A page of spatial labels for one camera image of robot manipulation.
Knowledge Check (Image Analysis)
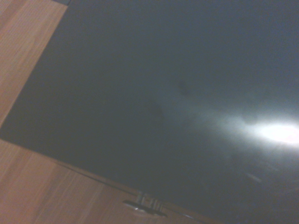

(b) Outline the black drawer with knob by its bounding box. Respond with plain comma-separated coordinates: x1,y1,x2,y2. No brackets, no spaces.
56,161,211,224

